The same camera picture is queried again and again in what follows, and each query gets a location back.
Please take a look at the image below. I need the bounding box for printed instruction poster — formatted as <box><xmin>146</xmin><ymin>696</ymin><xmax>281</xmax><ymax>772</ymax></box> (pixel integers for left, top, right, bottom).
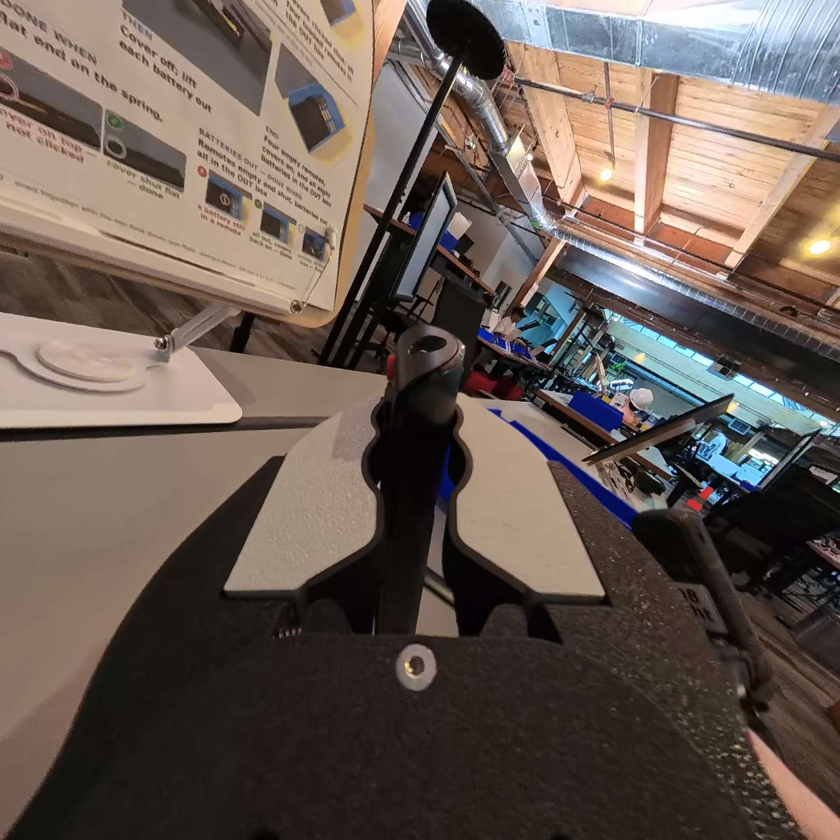
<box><xmin>0</xmin><ymin>0</ymin><xmax>375</xmax><ymax>316</ymax></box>

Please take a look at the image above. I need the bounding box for large silver air duct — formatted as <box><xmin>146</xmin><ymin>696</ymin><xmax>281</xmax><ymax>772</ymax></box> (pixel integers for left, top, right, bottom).
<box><xmin>473</xmin><ymin>0</ymin><xmax>840</xmax><ymax>109</ymax></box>

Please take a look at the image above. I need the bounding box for black framed display on stand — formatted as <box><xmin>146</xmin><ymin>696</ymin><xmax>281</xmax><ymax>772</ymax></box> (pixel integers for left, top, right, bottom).
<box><xmin>392</xmin><ymin>171</ymin><xmax>462</xmax><ymax>313</ymax></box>

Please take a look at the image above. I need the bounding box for slim silver air duct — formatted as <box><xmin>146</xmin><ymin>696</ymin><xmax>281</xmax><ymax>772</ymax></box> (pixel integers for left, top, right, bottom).
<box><xmin>392</xmin><ymin>0</ymin><xmax>572</xmax><ymax>250</ymax></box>

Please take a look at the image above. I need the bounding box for black remote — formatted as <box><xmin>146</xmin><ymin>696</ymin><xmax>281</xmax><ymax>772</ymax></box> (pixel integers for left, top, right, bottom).
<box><xmin>378</xmin><ymin>325</ymin><xmax>467</xmax><ymax>634</ymax></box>

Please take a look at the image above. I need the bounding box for white stand with black rod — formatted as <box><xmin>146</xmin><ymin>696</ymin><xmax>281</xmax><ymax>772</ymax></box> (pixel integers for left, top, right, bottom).
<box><xmin>582</xmin><ymin>394</ymin><xmax>737</xmax><ymax>469</ymax></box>

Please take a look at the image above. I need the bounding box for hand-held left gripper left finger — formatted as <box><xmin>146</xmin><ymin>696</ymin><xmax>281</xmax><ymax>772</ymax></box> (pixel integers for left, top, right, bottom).
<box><xmin>224</xmin><ymin>394</ymin><xmax>391</xmax><ymax>628</ymax></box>

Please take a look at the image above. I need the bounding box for person's right forearm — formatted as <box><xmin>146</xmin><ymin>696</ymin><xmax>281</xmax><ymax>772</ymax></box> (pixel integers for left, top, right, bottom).
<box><xmin>749</xmin><ymin>735</ymin><xmax>840</xmax><ymax>840</ymax></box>

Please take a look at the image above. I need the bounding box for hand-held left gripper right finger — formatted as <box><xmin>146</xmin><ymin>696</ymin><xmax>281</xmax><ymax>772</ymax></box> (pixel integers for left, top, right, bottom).
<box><xmin>447</xmin><ymin>394</ymin><xmax>607</xmax><ymax>628</ymax></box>

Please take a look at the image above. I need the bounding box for black office chair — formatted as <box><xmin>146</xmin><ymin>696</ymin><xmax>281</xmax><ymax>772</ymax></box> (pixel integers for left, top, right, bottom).
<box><xmin>431</xmin><ymin>279</ymin><xmax>489</xmax><ymax>362</ymax></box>
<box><xmin>709</xmin><ymin>466</ymin><xmax>840</xmax><ymax>598</ymax></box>

